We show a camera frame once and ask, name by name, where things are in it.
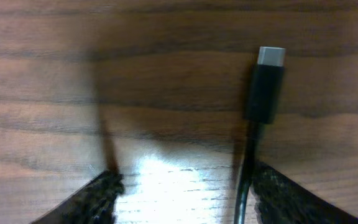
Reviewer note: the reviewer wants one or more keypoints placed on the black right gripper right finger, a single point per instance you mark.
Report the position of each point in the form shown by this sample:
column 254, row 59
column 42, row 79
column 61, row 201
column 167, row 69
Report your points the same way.
column 281, row 200

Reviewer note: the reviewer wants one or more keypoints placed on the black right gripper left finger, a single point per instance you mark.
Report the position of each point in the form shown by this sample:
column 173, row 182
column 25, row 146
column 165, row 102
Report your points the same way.
column 92, row 204

